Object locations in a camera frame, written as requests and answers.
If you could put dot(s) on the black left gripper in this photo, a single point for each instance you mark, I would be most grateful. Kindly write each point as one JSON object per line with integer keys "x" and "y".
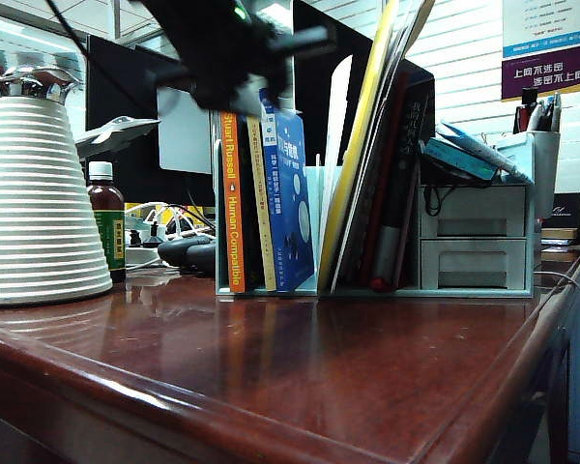
{"x": 222, "y": 43}

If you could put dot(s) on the blue paperback book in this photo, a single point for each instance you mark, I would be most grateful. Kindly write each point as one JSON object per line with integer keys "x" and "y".
{"x": 290, "y": 203}

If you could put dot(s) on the thin cream book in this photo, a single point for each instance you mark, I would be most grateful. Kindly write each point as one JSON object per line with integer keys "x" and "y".
{"x": 261, "y": 193}

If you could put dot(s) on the orange spine Human Compatible book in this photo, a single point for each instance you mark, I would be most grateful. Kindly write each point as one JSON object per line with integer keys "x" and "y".
{"x": 233, "y": 203}

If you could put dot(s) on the dark red book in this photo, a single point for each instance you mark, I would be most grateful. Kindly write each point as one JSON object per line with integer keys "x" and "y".
{"x": 385, "y": 183}

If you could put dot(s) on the black book white title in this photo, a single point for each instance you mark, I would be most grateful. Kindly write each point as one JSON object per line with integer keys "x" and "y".
{"x": 412, "y": 145}

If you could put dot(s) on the teal flat book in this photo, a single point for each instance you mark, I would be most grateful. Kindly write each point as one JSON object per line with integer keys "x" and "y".
{"x": 456, "y": 159}

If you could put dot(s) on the pale blue desk bookshelf organizer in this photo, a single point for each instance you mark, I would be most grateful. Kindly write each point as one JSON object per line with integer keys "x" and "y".
{"x": 514, "y": 154}

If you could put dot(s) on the black upright bookend panel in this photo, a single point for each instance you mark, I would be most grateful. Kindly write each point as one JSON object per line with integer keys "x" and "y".
{"x": 319, "y": 96}

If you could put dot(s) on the grey square monitor plate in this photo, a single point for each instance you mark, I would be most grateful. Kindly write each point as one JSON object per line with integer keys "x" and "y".
{"x": 183, "y": 140}

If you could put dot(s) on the leaning yellow folders and books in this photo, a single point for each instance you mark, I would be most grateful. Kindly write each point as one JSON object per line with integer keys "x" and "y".
{"x": 362, "y": 121}

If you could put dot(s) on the black computer monitor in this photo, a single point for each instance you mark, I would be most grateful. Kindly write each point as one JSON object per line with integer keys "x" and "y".
{"x": 121, "y": 121}

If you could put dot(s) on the silver model aircraft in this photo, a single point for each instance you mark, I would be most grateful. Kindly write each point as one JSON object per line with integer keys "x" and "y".
{"x": 113, "y": 134}

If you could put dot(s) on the dark navy folder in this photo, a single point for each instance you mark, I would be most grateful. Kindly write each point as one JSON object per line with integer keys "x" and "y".
{"x": 362, "y": 217}

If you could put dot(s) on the black rounded device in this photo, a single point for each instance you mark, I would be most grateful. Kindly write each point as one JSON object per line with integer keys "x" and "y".
{"x": 183, "y": 253}

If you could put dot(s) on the black power plug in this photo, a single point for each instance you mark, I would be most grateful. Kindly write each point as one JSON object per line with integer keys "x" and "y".
{"x": 152, "y": 238}

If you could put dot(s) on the tan paper folder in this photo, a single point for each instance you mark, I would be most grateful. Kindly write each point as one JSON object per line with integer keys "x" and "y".
{"x": 415, "y": 24}

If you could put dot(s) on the brown bottle white cap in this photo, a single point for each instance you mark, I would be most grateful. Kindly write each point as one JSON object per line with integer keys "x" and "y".
{"x": 105, "y": 208}

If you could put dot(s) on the white power strip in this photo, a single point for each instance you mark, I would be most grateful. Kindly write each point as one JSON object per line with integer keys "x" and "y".
{"x": 140, "y": 255}

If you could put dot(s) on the white and blue long tube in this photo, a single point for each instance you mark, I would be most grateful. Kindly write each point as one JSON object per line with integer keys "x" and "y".
{"x": 485, "y": 150}

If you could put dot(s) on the white ribbed thermos jug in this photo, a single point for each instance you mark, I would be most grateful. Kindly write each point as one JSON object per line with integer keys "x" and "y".
{"x": 38, "y": 217}

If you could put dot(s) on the grey organizer drawer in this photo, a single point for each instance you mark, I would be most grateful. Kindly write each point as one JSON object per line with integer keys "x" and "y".
{"x": 470, "y": 261}
{"x": 470, "y": 208}

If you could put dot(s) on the silver pen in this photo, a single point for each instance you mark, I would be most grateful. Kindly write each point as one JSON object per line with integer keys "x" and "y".
{"x": 544, "y": 115}

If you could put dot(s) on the purple sign white characters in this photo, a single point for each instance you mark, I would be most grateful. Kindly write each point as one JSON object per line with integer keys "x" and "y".
{"x": 547, "y": 76}

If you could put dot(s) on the white notice blue band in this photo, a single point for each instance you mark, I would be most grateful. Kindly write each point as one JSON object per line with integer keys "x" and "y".
{"x": 546, "y": 24}

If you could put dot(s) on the white pen holder cup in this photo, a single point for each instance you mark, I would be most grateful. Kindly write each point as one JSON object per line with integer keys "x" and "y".
{"x": 547, "y": 169}

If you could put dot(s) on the brown flat box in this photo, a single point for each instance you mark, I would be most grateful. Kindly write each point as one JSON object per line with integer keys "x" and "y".
{"x": 557, "y": 235}

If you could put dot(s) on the black box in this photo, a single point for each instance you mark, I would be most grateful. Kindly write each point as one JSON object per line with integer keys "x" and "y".
{"x": 566, "y": 217}

